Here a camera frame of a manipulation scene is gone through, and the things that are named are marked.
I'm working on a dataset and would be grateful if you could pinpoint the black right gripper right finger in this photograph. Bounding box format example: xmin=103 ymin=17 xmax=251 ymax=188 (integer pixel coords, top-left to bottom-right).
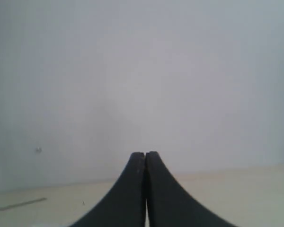
xmin=145 ymin=151 xmax=234 ymax=227

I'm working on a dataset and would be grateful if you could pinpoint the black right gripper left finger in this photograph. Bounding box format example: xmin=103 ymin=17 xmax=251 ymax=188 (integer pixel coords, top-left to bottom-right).
xmin=71 ymin=152 xmax=146 ymax=227

